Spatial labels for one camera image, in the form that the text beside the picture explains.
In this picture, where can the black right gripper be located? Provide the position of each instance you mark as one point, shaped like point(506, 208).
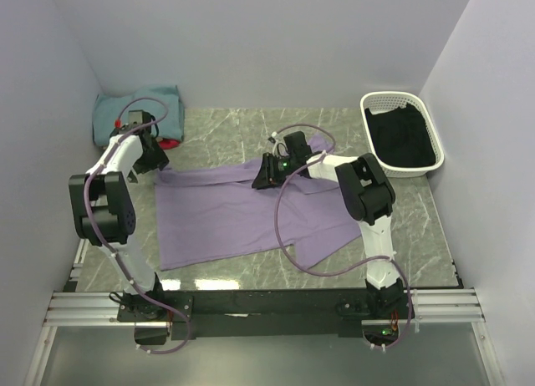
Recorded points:
point(267, 176)

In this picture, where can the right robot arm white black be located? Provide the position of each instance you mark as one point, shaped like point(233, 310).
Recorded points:
point(369, 199)

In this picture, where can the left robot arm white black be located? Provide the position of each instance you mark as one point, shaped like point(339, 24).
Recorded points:
point(104, 214)

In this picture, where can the folded pink t shirt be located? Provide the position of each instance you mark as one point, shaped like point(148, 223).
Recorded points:
point(169, 144)

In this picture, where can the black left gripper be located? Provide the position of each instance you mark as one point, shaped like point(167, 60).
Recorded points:
point(158, 159)

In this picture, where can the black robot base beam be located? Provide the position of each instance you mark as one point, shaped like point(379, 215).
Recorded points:
point(256, 313)

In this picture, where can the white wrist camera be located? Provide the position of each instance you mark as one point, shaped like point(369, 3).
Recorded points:
point(121, 127)
point(279, 148)

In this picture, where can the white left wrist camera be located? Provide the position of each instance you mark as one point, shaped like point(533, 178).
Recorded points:
point(121, 127)

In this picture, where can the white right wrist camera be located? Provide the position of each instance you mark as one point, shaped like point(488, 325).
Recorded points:
point(279, 148)

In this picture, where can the black t shirt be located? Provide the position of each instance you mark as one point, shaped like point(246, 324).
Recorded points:
point(400, 137)

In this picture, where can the aluminium frame rail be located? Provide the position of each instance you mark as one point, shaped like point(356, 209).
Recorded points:
point(82, 344)

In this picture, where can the white plastic laundry basket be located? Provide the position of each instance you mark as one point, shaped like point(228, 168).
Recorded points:
point(384, 101)

